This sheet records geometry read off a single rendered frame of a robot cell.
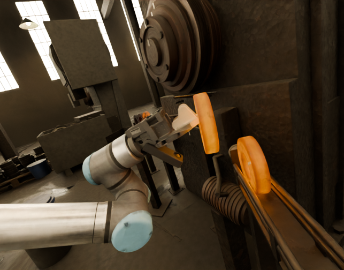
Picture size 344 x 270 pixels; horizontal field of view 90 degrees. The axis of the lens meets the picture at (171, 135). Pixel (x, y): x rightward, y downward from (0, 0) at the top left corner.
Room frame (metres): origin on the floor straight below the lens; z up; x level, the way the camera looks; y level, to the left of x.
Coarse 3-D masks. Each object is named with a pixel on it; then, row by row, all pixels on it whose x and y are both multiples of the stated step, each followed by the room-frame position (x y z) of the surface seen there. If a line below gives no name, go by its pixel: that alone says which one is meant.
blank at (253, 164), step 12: (240, 144) 0.43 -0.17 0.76; (252, 144) 0.38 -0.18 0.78; (240, 156) 0.45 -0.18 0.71; (252, 156) 0.35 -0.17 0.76; (264, 156) 0.35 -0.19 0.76; (252, 168) 0.35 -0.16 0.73; (264, 168) 0.33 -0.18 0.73; (252, 180) 0.36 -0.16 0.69; (264, 180) 0.33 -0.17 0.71; (264, 192) 0.34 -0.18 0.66
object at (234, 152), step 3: (231, 150) 0.49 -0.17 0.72; (234, 150) 0.49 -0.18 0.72; (237, 150) 0.49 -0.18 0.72; (231, 153) 0.49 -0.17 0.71; (234, 153) 0.49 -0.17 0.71; (237, 153) 0.49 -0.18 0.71; (231, 156) 0.49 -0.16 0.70; (234, 156) 0.49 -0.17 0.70; (237, 156) 0.48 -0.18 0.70; (234, 159) 0.49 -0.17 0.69; (237, 159) 0.48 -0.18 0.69; (234, 162) 0.49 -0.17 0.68; (237, 162) 0.48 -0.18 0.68; (237, 165) 0.48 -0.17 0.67; (240, 165) 0.48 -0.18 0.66; (240, 168) 0.48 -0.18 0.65; (234, 174) 0.49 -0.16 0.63
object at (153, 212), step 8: (128, 128) 1.39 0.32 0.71; (112, 136) 1.30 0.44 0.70; (120, 136) 1.37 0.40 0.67; (144, 160) 1.25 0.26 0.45; (144, 168) 1.22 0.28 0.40; (144, 176) 1.22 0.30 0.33; (152, 184) 1.24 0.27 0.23; (152, 192) 1.22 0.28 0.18; (152, 200) 1.23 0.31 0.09; (160, 200) 1.31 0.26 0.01; (168, 200) 1.28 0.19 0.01; (152, 208) 1.24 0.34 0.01; (160, 208) 1.21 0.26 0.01; (160, 216) 1.12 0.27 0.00
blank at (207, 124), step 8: (200, 96) 0.40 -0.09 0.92; (208, 96) 0.39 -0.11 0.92; (200, 104) 0.38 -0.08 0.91; (208, 104) 0.37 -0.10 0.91; (200, 112) 0.36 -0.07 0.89; (208, 112) 0.36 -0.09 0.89; (200, 120) 0.36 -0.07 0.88; (208, 120) 0.35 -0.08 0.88; (200, 128) 0.45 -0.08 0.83; (208, 128) 0.35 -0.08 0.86; (216, 128) 0.35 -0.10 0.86; (208, 136) 0.35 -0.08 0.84; (216, 136) 0.35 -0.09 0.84; (208, 144) 0.35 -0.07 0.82; (216, 144) 0.35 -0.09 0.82; (208, 152) 0.37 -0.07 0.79; (216, 152) 0.39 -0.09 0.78
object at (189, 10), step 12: (180, 0) 0.76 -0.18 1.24; (192, 0) 0.76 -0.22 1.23; (192, 12) 0.71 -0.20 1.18; (192, 24) 0.72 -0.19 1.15; (204, 24) 0.73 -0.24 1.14; (204, 36) 0.73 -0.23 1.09; (204, 48) 0.73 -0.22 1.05; (204, 60) 0.75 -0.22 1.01; (204, 72) 0.78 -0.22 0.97; (192, 84) 0.80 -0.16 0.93
